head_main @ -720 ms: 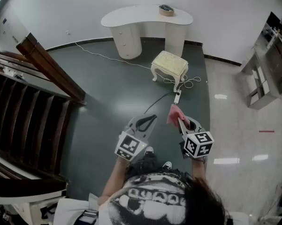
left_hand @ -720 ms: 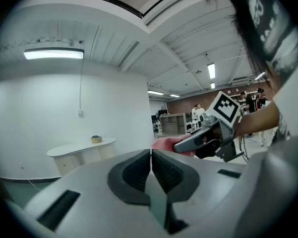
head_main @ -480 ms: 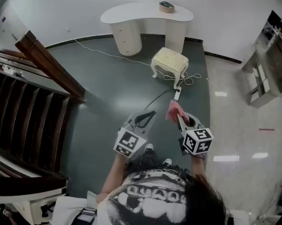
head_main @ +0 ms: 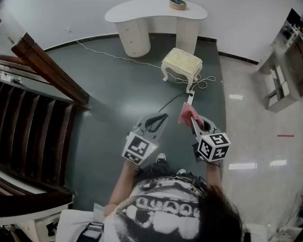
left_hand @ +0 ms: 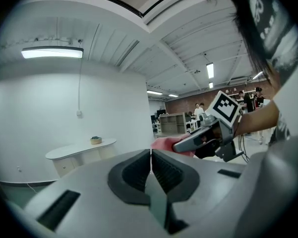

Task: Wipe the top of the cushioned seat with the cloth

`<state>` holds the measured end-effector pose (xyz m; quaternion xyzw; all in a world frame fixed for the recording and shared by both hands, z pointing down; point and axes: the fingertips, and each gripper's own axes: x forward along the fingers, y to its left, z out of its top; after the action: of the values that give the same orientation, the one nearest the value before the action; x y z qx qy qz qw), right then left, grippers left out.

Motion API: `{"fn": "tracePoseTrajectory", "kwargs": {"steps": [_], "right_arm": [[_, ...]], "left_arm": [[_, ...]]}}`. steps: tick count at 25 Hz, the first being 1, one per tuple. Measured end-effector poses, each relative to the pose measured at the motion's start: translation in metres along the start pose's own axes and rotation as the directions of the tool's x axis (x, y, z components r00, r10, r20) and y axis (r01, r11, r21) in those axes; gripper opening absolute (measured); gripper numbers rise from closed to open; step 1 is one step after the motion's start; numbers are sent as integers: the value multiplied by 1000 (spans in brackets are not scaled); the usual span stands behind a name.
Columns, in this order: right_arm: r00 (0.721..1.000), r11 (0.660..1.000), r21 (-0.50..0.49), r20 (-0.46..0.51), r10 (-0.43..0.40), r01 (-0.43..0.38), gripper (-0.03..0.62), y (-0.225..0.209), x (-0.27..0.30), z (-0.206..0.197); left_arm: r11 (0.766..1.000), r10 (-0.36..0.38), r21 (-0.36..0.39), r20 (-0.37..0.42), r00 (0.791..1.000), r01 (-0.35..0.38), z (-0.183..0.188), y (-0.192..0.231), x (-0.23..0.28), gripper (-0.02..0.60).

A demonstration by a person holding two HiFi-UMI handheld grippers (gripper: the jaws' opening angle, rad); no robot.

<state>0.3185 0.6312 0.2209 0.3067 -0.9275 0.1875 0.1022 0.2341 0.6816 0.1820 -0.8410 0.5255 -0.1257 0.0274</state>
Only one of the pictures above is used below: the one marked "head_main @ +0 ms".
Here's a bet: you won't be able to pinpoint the white power strip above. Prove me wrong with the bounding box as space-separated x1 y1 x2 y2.
186 89 195 106

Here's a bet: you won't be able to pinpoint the person's printed white shirt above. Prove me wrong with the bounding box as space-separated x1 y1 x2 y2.
55 176 245 242

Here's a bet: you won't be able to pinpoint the woven round basket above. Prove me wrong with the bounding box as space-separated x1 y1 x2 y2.
168 0 188 11

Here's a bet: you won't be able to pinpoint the black striped shoulder strap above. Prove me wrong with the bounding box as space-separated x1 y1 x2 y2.
82 222 104 242

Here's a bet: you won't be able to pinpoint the dark wooden bed frame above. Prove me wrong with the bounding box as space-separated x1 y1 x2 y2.
0 32 92 219

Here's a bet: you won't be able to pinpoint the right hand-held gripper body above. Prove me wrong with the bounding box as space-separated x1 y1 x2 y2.
192 127 231 164

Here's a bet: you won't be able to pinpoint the black floor cable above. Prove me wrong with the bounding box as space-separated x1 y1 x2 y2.
158 93 190 113

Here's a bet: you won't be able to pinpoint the pink wiping cloth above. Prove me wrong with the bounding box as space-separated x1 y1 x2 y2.
178 102 200 130

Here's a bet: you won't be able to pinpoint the person's right forearm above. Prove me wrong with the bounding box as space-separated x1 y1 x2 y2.
204 160 223 189

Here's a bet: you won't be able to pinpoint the person's left forearm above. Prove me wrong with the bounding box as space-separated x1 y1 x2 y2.
103 160 139 217

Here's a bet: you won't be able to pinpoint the white curved vanity desk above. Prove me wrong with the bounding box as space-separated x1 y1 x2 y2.
104 0 209 58

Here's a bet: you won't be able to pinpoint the cream upholstered stool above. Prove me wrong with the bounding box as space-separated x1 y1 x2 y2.
161 47 202 93

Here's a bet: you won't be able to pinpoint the white floor cable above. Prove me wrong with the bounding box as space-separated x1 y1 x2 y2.
77 39 217 89

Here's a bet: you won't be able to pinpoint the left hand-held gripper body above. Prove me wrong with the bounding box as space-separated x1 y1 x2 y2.
121 121 160 166

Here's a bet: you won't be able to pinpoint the person's black trousers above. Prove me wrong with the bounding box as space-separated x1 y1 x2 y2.
135 160 209 189

